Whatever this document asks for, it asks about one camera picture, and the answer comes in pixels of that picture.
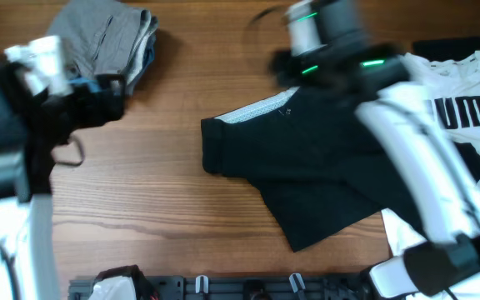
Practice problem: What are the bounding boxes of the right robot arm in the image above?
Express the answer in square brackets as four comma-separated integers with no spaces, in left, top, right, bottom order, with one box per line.
[272,1,480,299]

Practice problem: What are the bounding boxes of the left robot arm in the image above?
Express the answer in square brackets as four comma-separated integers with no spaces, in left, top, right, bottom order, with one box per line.
[0,65,126,299]

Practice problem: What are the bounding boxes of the white Puma t-shirt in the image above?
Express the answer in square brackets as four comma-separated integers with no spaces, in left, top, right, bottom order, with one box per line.
[379,48,480,300]

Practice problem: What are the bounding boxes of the grey folded garment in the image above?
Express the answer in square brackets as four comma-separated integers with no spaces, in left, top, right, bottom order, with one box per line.
[47,0,158,96]

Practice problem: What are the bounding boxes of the black shorts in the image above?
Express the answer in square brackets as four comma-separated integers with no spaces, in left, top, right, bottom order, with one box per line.
[200,85,480,253]

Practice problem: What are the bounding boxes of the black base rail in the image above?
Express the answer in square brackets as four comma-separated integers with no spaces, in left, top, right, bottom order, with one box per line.
[67,266,391,300]

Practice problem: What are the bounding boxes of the black garment at back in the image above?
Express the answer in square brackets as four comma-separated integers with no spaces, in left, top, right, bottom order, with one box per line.
[412,36,480,62]

